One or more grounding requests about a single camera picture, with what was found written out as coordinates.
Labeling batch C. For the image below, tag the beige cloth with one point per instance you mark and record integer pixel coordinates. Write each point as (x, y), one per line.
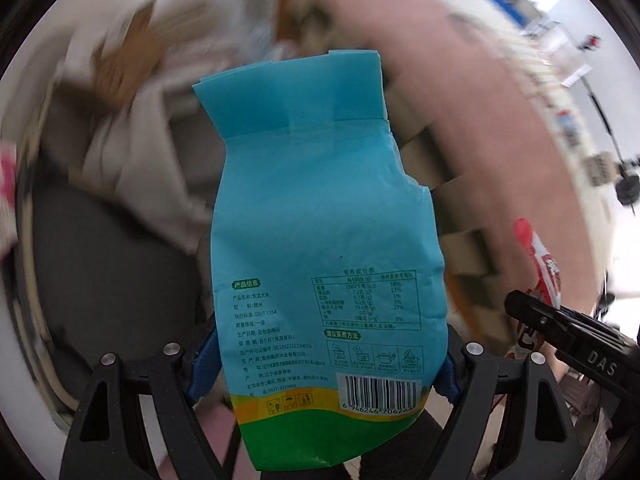
(160, 156)

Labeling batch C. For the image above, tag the red-edged silver snack bag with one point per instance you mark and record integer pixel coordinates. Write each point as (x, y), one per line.
(547, 289)

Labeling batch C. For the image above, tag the cardboard pieces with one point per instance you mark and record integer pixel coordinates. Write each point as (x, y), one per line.
(119, 72)

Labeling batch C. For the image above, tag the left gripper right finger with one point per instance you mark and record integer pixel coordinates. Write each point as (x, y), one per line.
(468, 379)

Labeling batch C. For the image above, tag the pink striped tablecloth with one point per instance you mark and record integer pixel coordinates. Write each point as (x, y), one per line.
(496, 111)

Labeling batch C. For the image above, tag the checkered table cloth edge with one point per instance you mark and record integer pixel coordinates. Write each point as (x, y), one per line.
(472, 278)

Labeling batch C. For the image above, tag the green blue rice bag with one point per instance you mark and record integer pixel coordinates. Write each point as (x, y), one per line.
(327, 274)

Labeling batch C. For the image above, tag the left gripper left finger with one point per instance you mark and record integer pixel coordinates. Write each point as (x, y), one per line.
(179, 375)

